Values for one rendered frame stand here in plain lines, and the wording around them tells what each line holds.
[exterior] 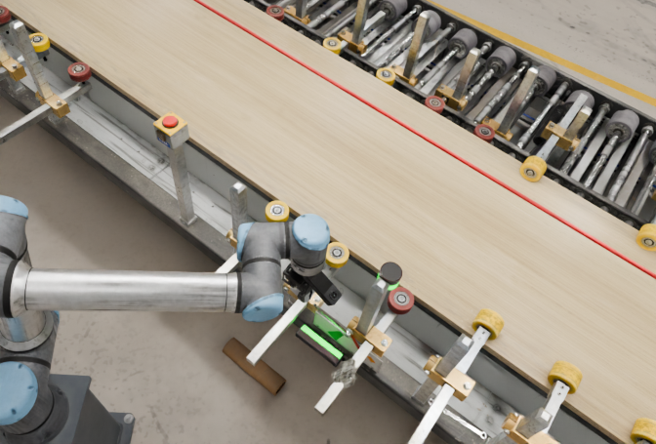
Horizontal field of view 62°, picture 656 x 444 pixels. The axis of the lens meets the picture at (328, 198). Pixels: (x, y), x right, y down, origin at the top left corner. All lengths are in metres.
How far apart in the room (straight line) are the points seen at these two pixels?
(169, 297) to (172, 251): 1.64
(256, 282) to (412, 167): 0.98
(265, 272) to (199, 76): 1.21
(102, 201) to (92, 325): 0.68
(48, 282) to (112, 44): 1.42
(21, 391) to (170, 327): 1.04
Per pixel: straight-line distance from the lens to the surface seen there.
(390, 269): 1.47
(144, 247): 2.88
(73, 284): 1.22
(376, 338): 1.71
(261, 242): 1.28
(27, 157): 3.38
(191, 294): 1.21
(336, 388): 1.65
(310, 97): 2.21
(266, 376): 2.47
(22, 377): 1.76
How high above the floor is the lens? 2.44
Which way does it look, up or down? 54 degrees down
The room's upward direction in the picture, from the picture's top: 10 degrees clockwise
